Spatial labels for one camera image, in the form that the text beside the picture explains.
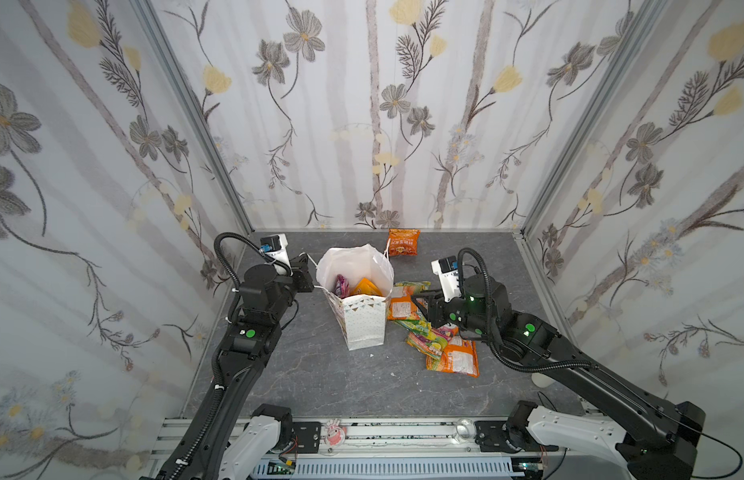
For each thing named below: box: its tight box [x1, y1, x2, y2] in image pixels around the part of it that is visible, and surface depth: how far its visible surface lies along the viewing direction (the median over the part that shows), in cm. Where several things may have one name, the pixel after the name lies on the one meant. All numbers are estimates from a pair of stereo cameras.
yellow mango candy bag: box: [351, 278, 383, 296], surface depth 94 cm
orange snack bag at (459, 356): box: [426, 335, 480, 378], surface depth 85 cm
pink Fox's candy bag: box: [406, 324, 459, 360], surface depth 88 cm
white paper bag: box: [316, 244, 395, 351], surface depth 83 cm
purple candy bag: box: [335, 274, 351, 299], surface depth 90 cm
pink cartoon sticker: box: [324, 418, 345, 447], surface depth 74 cm
